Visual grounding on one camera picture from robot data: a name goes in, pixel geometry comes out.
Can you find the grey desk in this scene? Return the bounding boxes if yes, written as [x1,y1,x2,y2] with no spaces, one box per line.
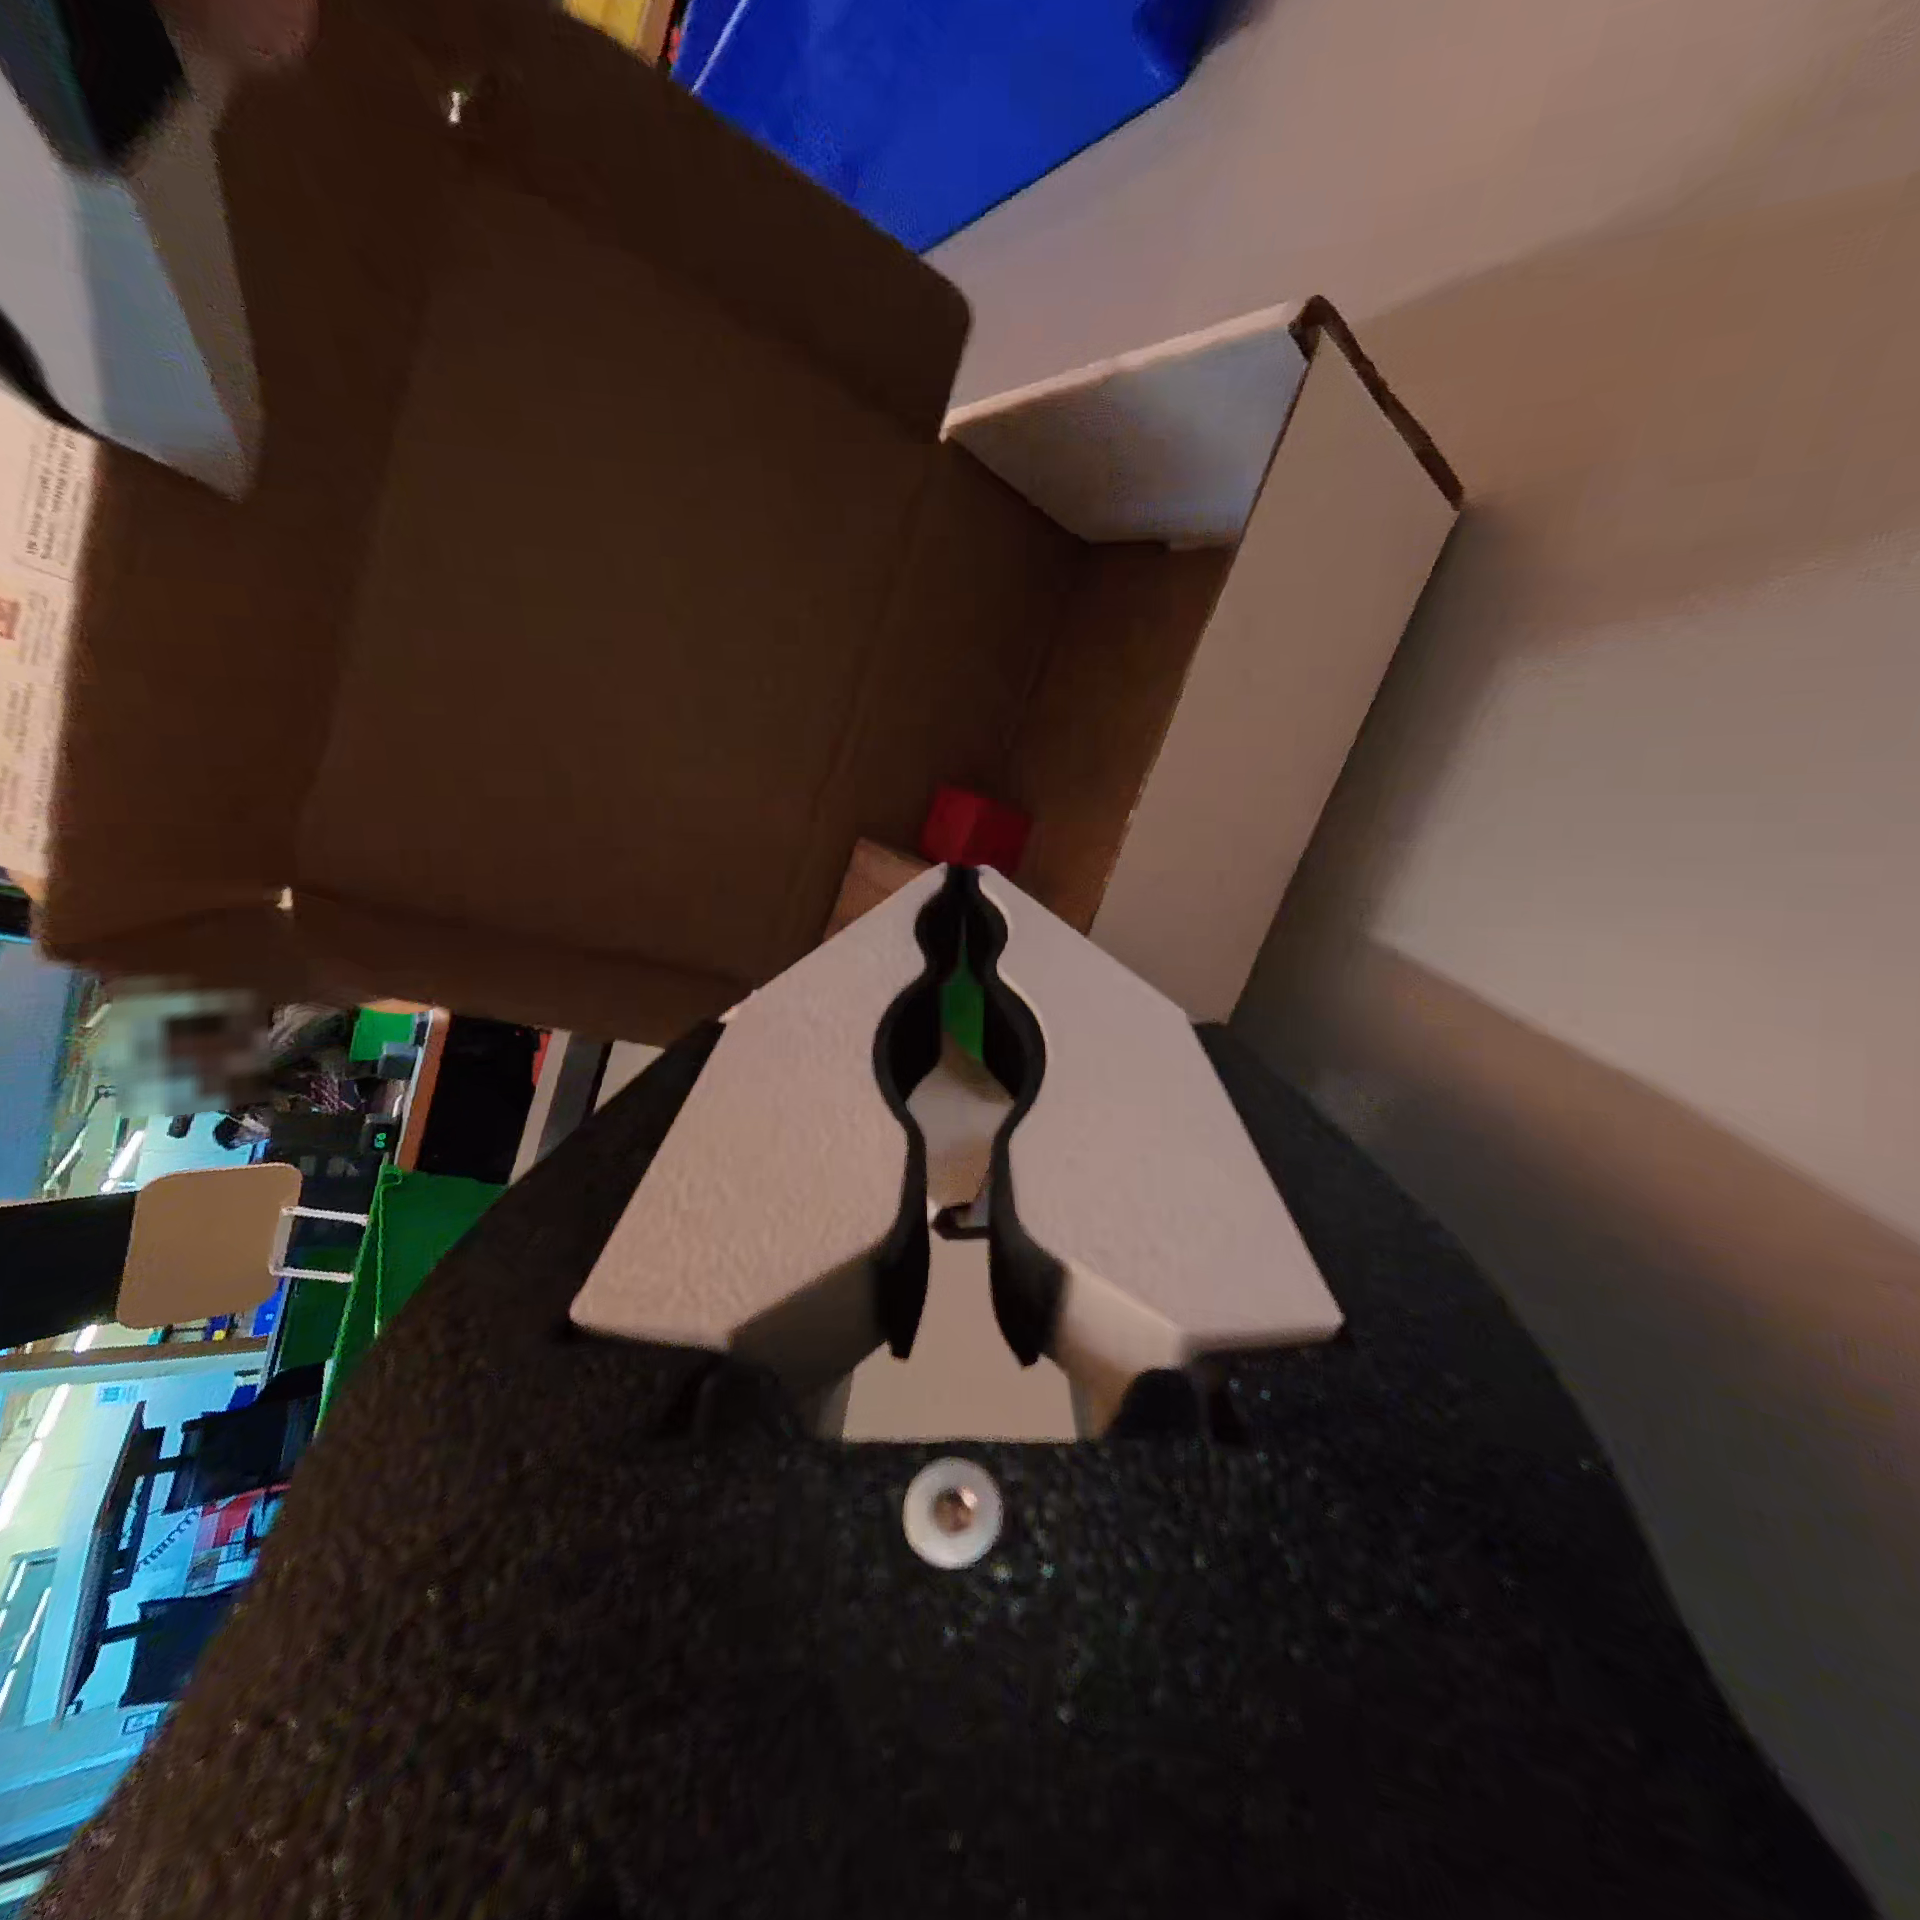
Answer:
[900,0,1920,1920]

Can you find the small red cube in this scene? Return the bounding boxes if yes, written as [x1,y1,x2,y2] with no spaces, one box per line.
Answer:
[921,786,1033,876]

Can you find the printed instruction sheet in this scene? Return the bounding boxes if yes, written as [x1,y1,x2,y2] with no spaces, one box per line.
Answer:
[0,395,104,888]

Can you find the wooden block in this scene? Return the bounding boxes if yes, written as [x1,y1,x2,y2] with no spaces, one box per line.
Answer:
[828,840,948,944]

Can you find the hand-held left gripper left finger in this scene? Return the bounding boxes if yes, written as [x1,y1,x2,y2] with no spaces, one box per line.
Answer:
[566,862,966,1368]

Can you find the blue plastic bin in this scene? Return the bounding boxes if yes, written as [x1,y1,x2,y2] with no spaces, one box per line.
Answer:
[666,0,1247,254]

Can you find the green bin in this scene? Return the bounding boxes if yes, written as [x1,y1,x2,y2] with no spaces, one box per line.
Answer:
[270,1162,512,1450]

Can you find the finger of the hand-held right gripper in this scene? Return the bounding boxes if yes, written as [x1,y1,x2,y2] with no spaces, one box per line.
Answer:
[0,65,271,501]

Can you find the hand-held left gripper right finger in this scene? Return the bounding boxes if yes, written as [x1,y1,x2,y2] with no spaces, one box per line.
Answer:
[954,864,1347,1438]

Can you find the white cardboard box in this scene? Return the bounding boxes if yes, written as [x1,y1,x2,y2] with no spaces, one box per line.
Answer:
[29,0,1463,1052]

